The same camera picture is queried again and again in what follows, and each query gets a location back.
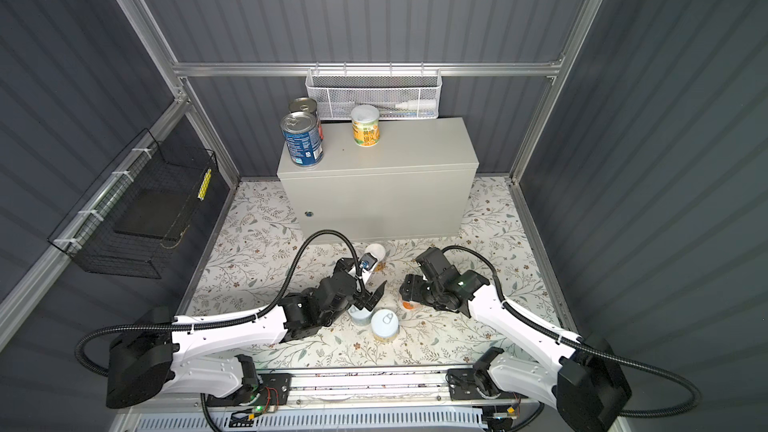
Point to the orange fruit can white lid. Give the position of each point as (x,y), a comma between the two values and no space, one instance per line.
(378,251)

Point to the grey metal cabinet box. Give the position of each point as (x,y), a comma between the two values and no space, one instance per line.
(414,183)

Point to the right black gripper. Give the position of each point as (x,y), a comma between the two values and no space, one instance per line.
(411,286)

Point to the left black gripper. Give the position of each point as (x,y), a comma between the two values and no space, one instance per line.
(374,297)

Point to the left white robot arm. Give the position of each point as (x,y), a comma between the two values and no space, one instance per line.
(170,355)

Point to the floral patterned mat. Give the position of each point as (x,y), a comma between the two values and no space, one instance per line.
(261,240)

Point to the white tube in basket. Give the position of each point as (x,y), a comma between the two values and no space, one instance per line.
(418,107)

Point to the black wire mesh basket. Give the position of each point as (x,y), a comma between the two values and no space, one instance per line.
(133,224)

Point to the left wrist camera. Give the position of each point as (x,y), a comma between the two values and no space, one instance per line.
(367,264)

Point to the orange label can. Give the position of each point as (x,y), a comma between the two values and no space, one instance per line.
(410,299)

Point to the blue label tin can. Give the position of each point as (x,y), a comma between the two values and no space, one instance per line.
(302,138)

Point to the yellow label can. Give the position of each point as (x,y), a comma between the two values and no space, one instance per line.
(384,325)

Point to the green label can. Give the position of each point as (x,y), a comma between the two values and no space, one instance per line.
(360,317)

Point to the dark tomato tin can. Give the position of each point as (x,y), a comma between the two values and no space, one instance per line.
(304,105)

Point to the white perforated cable tray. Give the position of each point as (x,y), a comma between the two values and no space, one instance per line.
(409,418)

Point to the yellow green can plastic lid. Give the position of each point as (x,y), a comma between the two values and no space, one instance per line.
(365,125)

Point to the white wire mesh basket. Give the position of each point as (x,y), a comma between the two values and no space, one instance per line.
(337,95)

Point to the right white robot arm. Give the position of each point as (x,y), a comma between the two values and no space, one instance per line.
(540,342)

